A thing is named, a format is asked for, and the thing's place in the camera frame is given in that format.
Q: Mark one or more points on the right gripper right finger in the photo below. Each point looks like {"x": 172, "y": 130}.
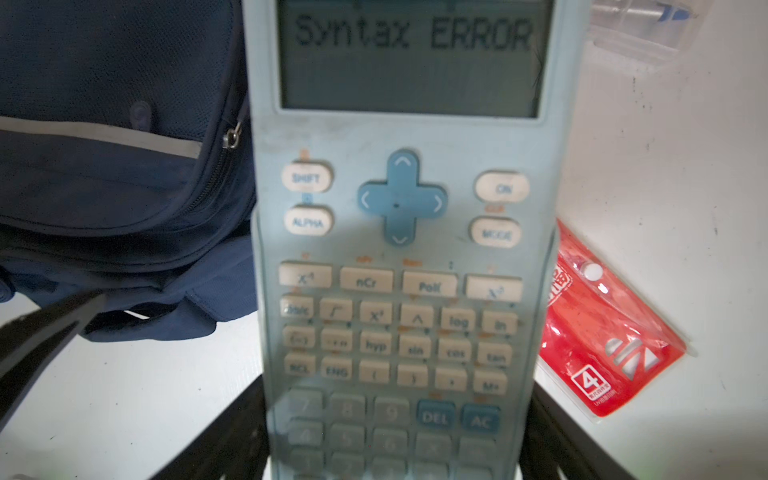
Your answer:
{"x": 556, "y": 447}

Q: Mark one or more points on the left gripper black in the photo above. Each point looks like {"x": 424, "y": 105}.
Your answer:
{"x": 29, "y": 344}

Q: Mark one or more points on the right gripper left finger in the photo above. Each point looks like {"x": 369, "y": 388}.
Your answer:
{"x": 234, "y": 446}

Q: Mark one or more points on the navy blue student backpack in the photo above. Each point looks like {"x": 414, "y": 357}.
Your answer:
{"x": 127, "y": 163}

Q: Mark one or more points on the red packet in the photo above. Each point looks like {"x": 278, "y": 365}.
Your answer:
{"x": 602, "y": 343}

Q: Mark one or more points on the clear pen case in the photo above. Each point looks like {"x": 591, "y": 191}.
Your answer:
{"x": 651, "y": 31}

